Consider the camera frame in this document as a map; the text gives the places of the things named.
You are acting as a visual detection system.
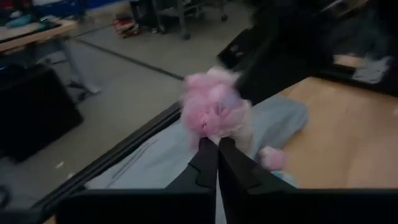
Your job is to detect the red floor crate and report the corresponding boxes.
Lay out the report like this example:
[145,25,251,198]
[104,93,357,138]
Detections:
[112,16,140,39]

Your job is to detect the black computer tower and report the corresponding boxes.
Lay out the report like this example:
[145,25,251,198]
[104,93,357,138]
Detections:
[0,63,84,163]

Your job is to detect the small pink tissue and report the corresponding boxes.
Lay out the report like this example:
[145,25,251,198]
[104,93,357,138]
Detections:
[258,145,287,171]

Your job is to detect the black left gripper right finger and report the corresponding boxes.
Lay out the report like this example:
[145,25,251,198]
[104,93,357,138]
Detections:
[218,138,297,191]

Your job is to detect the grey rolling cart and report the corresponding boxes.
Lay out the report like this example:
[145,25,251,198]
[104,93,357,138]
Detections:
[129,0,229,40]

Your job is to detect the pale blue tissue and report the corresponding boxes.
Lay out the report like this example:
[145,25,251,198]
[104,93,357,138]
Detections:
[272,169,299,189]

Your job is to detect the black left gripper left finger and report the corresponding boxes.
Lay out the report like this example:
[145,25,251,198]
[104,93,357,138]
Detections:
[165,138,219,190]

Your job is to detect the pale blue bag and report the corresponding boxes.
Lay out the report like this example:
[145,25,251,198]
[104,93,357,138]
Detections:
[84,94,309,190]

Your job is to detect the wooden workbench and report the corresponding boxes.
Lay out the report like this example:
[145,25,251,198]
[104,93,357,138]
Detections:
[0,17,102,96]

